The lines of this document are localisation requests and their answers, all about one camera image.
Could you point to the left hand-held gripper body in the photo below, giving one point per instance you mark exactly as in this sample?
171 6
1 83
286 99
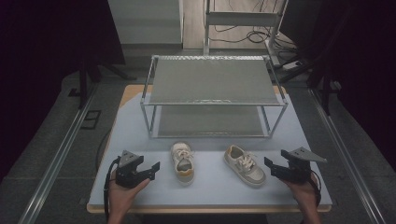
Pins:
128 169

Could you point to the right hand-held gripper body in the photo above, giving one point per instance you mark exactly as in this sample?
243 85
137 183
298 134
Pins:
299 166

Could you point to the beige child's shoe yellow heel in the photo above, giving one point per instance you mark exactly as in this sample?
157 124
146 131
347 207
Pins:
182 161
246 166

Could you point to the two-tier metal shoe rack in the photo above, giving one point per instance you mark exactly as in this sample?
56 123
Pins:
211 84

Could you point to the person's left hand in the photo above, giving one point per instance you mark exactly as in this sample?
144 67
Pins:
123 194

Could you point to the person's right hand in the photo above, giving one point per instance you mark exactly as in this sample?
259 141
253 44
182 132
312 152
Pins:
302 193

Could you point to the light blue table mat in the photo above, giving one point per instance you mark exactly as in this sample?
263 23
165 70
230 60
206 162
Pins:
211 193

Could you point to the white power strip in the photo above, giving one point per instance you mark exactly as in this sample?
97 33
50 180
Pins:
292 65

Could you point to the black stand legs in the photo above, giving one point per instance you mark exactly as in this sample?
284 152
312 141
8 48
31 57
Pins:
90 74

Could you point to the white cabinet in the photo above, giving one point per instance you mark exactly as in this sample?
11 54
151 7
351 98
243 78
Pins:
146 21

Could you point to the white metal stand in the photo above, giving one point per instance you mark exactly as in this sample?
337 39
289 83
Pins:
239 18

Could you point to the dark curtain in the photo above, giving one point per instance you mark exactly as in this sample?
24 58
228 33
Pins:
46 46

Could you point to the metal floor rail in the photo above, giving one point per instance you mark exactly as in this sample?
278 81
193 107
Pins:
345 155
59 155

